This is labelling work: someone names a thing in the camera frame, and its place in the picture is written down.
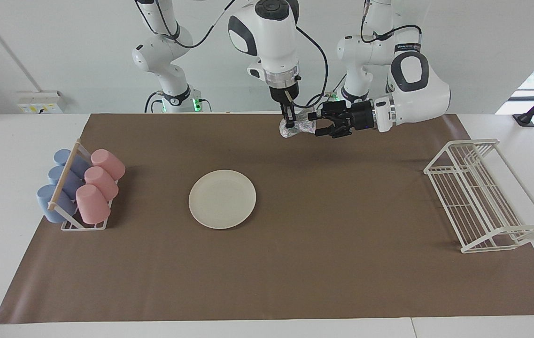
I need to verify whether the clear plastic wrapper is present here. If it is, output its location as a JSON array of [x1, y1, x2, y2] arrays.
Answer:
[[280, 110, 318, 139]]

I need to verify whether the cream round plate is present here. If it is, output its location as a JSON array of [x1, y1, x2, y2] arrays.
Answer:
[[188, 169, 257, 230]]

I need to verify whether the brown table mat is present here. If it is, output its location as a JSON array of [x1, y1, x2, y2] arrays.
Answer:
[[0, 113, 534, 324]]

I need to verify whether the pink plastic cup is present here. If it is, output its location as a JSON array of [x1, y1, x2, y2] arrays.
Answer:
[[91, 149, 126, 181], [75, 184, 111, 225], [84, 166, 119, 201]]

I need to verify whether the blue plastic cup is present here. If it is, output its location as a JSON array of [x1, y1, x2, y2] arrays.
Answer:
[[54, 149, 90, 178], [37, 184, 78, 223], [48, 165, 84, 200]]

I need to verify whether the cup holder rack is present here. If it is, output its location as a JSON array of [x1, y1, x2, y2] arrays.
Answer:
[[47, 138, 118, 231]]

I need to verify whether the black left base cable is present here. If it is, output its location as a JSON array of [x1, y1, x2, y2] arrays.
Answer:
[[307, 73, 347, 112]]

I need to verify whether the black base cable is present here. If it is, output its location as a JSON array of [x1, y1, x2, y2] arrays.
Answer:
[[307, 73, 347, 112], [144, 91, 164, 113]]

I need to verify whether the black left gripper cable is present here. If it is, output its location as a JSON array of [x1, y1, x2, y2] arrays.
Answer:
[[361, 0, 422, 45]]

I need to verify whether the black right base cable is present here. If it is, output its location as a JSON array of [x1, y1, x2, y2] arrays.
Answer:
[[144, 91, 164, 113]]

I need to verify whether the white wire dish rack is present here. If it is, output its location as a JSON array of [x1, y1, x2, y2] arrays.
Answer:
[[423, 138, 534, 254]]

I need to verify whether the white wall power outlet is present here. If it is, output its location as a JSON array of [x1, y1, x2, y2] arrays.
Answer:
[[17, 91, 64, 114]]

